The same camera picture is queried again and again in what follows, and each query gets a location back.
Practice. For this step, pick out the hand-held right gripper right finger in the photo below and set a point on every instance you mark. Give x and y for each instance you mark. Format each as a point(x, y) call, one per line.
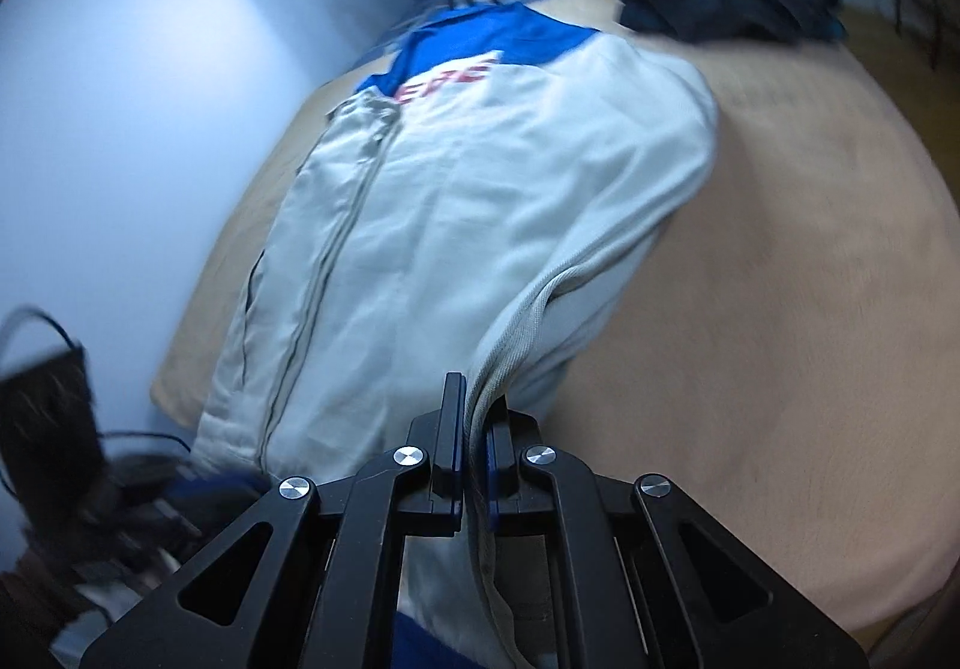
point(493, 489)

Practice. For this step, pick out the tan blanket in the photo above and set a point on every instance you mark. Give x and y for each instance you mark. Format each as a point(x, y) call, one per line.
point(787, 301)

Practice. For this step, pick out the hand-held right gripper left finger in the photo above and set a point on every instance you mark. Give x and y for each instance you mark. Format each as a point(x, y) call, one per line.
point(454, 429)

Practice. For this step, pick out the beige and blue work jacket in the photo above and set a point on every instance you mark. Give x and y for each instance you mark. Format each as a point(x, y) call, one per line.
point(465, 189)

